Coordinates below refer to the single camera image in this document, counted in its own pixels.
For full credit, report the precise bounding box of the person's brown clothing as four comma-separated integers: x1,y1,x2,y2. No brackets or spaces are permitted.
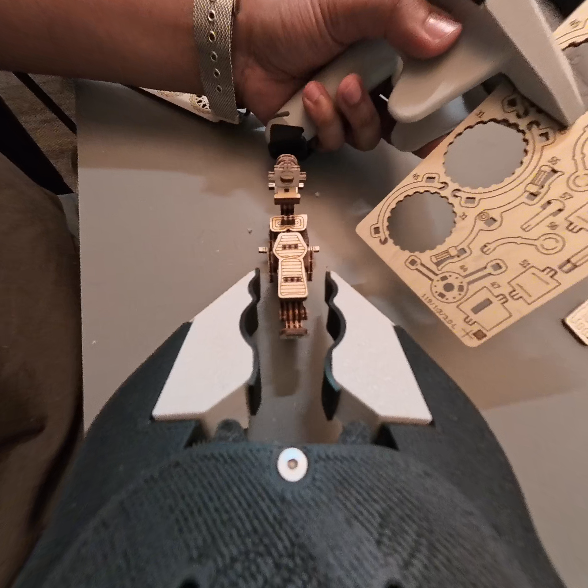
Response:
0,71,85,588

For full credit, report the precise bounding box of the beige mesh watch strap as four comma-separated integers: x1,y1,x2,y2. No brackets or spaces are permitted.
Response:
193,0,240,124

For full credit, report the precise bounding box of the small wooden puzzle strip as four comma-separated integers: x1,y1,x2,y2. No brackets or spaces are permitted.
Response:
563,307,588,345

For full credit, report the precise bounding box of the wooden puzzle sheet with window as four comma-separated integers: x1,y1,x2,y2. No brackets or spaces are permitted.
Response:
356,80,588,348

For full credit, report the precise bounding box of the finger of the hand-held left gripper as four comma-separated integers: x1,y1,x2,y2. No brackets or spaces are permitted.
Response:
482,0,579,127

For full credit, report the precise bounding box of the grey desk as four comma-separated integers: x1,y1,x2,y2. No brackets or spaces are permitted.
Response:
76,78,588,588

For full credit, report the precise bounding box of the wooden vehicle model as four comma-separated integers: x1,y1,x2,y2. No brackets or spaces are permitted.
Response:
257,154,320,341

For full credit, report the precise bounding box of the person's left hand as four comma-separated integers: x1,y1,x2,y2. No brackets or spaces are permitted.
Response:
232,0,462,152

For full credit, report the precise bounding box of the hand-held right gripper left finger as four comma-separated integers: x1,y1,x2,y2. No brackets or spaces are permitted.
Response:
152,269,265,437

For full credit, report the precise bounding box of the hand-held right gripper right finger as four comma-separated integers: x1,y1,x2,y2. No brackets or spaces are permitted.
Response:
322,270,433,435

